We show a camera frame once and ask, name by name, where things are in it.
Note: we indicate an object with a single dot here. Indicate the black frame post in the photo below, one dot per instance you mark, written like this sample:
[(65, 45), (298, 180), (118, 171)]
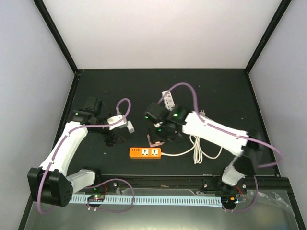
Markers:
[(280, 11), (55, 33)]

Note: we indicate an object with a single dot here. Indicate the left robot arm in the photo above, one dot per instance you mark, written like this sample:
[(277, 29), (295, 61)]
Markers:
[(50, 183)]

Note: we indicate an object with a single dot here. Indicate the white power strip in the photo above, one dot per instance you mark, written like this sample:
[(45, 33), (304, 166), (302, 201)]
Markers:
[(168, 100)]

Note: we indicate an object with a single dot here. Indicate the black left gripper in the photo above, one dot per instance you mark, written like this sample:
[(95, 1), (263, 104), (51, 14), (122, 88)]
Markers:
[(113, 141)]

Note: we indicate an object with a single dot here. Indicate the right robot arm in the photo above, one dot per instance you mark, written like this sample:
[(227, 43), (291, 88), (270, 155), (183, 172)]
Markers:
[(171, 124)]

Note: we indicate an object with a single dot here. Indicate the left circuit board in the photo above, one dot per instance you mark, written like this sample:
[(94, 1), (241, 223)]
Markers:
[(96, 198)]

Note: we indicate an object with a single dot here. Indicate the black left frame post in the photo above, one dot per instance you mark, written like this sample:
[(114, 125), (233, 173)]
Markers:
[(55, 33)]

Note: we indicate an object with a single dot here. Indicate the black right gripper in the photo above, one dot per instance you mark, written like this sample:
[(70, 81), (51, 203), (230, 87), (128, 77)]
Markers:
[(154, 137)]

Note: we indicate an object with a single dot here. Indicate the black right frame post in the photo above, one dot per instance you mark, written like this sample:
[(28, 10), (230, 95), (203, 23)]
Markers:
[(280, 11)]

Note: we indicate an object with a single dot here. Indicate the right circuit board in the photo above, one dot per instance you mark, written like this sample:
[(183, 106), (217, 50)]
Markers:
[(227, 200)]

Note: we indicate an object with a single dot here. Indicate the circuit board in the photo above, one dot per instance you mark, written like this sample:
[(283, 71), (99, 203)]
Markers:
[(96, 198), (227, 200)]

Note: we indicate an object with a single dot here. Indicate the pink plug adapter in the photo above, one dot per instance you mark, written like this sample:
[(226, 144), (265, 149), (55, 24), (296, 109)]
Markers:
[(154, 144)]

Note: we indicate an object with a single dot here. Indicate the black mounting rail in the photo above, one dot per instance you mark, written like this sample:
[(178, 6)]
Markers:
[(207, 184)]

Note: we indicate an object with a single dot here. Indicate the light blue slotted cable duct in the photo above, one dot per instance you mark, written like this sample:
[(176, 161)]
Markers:
[(154, 200)]

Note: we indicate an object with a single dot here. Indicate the orange power strip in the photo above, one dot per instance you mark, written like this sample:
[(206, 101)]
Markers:
[(145, 153)]

